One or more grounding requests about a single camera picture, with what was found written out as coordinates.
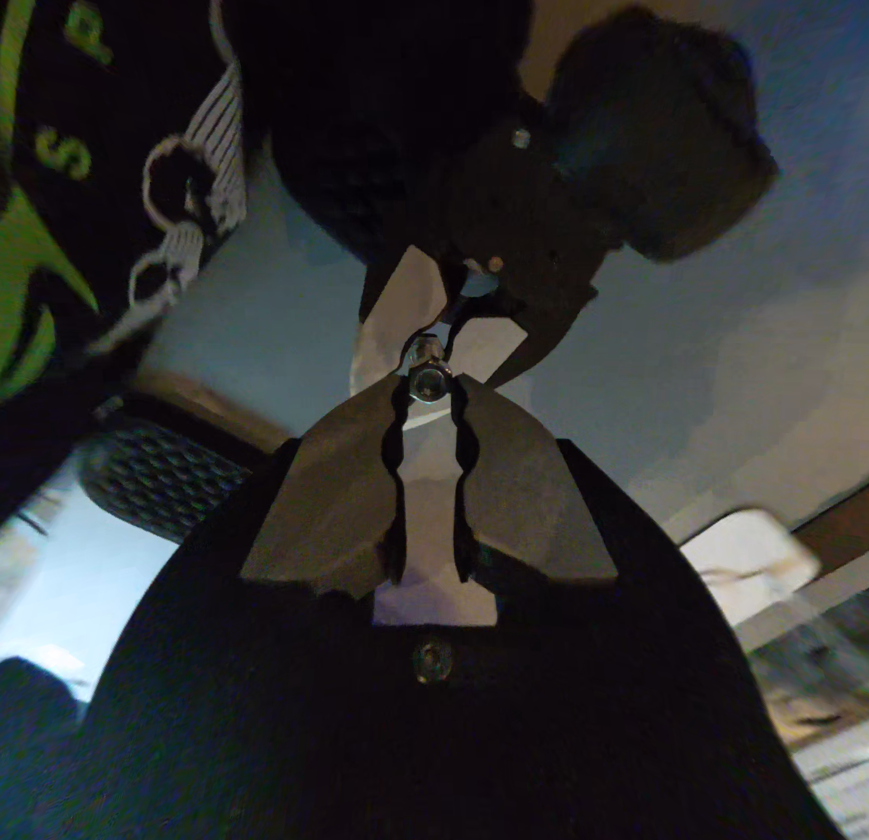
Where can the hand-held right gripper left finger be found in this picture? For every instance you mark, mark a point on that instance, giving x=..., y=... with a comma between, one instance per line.
x=326, y=507

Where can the person's black printed shirt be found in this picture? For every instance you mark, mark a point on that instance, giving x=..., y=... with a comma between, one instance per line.
x=122, y=106

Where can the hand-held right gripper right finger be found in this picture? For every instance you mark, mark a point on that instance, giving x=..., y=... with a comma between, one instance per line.
x=536, y=507

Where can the person's left forearm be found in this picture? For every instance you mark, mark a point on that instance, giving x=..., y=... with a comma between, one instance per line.
x=380, y=106

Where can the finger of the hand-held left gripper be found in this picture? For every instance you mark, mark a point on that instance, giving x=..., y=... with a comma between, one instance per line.
x=489, y=347
x=394, y=296

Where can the white document stand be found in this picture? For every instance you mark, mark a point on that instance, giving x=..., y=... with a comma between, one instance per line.
x=747, y=548

